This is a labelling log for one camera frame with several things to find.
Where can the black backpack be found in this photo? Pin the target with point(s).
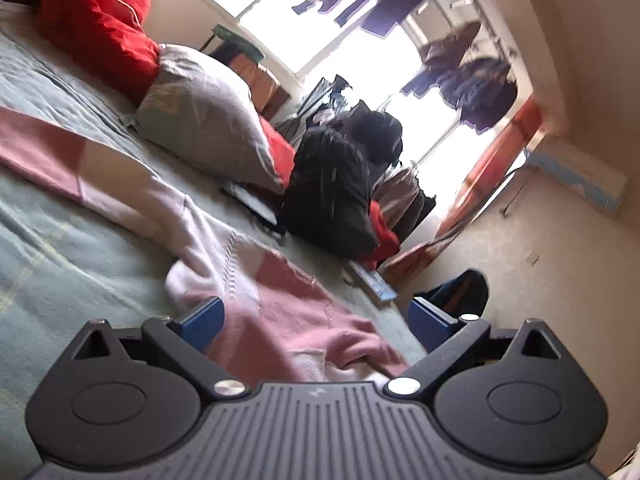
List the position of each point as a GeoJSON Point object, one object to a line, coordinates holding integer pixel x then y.
{"type": "Point", "coordinates": [330, 195]}

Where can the black jacket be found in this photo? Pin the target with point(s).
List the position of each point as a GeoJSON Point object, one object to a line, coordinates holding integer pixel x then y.
{"type": "Point", "coordinates": [375, 135]}

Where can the green plaid bed blanket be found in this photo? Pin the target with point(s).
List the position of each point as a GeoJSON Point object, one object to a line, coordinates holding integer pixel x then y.
{"type": "Point", "coordinates": [50, 260]}

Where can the orange patterned curtain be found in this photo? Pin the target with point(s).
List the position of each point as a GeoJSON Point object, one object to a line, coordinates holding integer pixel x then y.
{"type": "Point", "coordinates": [500, 150]}

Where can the white air conditioner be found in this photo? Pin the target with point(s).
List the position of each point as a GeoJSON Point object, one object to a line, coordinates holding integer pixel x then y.
{"type": "Point", "coordinates": [575, 180]}

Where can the clothes rack with garments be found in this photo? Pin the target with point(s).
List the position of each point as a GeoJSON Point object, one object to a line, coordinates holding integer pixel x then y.
{"type": "Point", "coordinates": [405, 195]}

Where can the row of hanging dark clothes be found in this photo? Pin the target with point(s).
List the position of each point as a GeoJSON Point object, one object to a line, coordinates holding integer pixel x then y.
{"type": "Point", "coordinates": [390, 5]}

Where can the grey green pillow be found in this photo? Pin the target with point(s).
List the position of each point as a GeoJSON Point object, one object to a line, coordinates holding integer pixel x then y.
{"type": "Point", "coordinates": [210, 115]}

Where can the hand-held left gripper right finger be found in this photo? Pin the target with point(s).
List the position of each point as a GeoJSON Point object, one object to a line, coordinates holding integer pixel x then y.
{"type": "Point", "coordinates": [430, 324]}

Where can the pink and white sweater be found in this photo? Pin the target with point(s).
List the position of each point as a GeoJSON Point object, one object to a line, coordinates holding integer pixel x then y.
{"type": "Point", "coordinates": [300, 300]}

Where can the blue cover book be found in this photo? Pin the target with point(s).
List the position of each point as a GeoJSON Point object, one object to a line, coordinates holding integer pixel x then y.
{"type": "Point", "coordinates": [375, 282]}

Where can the dark cloth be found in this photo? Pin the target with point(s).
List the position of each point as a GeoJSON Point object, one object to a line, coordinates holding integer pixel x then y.
{"type": "Point", "coordinates": [470, 290]}

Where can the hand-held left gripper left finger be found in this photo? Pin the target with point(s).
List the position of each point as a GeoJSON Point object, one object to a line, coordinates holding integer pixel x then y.
{"type": "Point", "coordinates": [200, 322]}

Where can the red cloth bundle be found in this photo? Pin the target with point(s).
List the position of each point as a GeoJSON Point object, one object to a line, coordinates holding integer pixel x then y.
{"type": "Point", "coordinates": [382, 235]}

